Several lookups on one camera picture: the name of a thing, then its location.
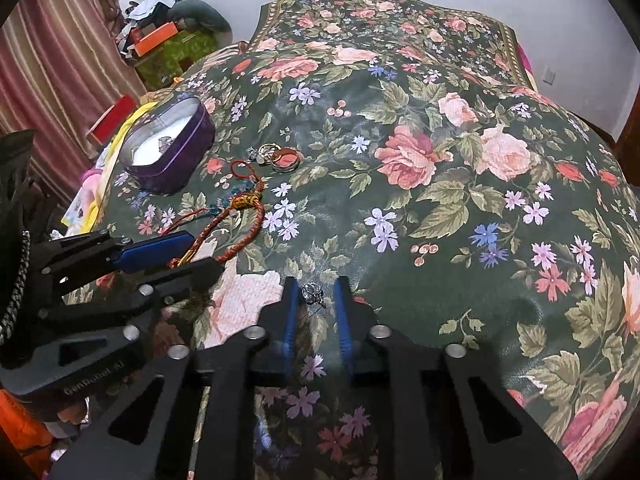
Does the purple oval tin box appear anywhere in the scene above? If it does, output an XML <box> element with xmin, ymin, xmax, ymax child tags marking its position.
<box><xmin>116</xmin><ymin>96</ymin><xmax>217</xmax><ymax>196</ymax></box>

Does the orange box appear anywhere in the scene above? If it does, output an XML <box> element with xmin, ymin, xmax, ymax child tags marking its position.
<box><xmin>130</xmin><ymin>22</ymin><xmax>180</xmax><ymax>56</ymax></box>

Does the pink cloth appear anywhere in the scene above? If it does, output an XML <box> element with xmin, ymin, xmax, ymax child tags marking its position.
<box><xmin>80</xmin><ymin>169</ymin><xmax>107</xmax><ymax>201</ymax></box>

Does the orange object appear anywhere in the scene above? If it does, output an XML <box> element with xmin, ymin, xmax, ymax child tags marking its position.
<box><xmin>0</xmin><ymin>389</ymin><xmax>55</xmax><ymax>462</ymax></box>

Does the yellow cloth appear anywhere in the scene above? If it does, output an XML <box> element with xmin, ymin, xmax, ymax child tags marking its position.
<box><xmin>62</xmin><ymin>101</ymin><xmax>159</xmax><ymax>232</ymax></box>

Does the red string bracelet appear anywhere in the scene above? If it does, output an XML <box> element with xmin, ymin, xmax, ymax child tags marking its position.
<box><xmin>229</xmin><ymin>158</ymin><xmax>259</xmax><ymax>184</ymax></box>

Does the green patterned cloth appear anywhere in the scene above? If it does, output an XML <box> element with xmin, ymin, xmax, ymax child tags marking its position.
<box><xmin>135</xmin><ymin>30</ymin><xmax>234</xmax><ymax>92</ymax></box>

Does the red flat box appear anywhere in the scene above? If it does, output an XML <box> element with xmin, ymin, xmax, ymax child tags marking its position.
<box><xmin>85</xmin><ymin>95</ymin><xmax>137</xmax><ymax>144</ymax></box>

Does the wooden bed frame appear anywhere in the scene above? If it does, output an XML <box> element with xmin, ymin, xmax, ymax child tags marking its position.
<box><xmin>599</xmin><ymin>124</ymin><xmax>640</xmax><ymax>187</ymax></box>

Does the pile of clothes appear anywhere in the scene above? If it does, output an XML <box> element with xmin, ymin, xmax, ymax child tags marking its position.
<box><xmin>117</xmin><ymin>0</ymin><xmax>190</xmax><ymax>57</ymax></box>

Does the teal beaded bracelet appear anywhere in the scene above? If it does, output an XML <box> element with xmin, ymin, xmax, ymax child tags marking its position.
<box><xmin>206</xmin><ymin>180</ymin><xmax>267</xmax><ymax>217</ymax></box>

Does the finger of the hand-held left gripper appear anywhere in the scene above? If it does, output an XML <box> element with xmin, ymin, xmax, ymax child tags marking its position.
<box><xmin>30</xmin><ymin>229</ymin><xmax>197</xmax><ymax>292</ymax></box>
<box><xmin>0</xmin><ymin>256</ymin><xmax>225</xmax><ymax>397</ymax></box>

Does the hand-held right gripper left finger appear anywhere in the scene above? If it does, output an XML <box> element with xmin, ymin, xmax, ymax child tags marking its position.
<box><xmin>50</xmin><ymin>276</ymin><xmax>302</xmax><ymax>480</ymax></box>

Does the striped pink curtain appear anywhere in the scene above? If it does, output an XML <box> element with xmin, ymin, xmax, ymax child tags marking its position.
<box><xmin>0</xmin><ymin>0</ymin><xmax>152</xmax><ymax>207</ymax></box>

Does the red yellow woven bracelet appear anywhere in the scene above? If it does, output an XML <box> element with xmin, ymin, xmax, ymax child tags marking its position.
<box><xmin>169</xmin><ymin>192</ymin><xmax>266</xmax><ymax>269</ymax></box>

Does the thin red cord bracelet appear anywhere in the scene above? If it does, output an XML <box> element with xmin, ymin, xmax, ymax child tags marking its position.
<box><xmin>149</xmin><ymin>206</ymin><xmax>212</xmax><ymax>237</ymax></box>

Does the braided wrist strap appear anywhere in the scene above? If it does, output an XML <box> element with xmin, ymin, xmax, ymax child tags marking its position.
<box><xmin>0</xmin><ymin>230</ymin><xmax>32</xmax><ymax>347</ymax></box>

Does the round orange pendant ring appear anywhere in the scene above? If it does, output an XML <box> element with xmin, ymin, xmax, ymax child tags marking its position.
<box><xmin>269</xmin><ymin>146</ymin><xmax>303</xmax><ymax>174</ymax></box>

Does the dark green cushion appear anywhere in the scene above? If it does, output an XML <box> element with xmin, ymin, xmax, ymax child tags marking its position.
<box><xmin>172</xmin><ymin>0</ymin><xmax>234</xmax><ymax>34</ymax></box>

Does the small silver ring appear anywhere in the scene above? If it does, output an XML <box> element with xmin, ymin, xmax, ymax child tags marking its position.
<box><xmin>301</xmin><ymin>282</ymin><xmax>329</xmax><ymax>309</ymax></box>

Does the dark green floral blanket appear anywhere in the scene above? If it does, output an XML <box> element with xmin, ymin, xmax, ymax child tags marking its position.
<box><xmin>50</xmin><ymin>0</ymin><xmax>640</xmax><ymax>480</ymax></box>

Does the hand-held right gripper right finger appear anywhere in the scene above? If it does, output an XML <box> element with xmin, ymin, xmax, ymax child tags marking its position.
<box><xmin>334</xmin><ymin>276</ymin><xmax>578</xmax><ymax>480</ymax></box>

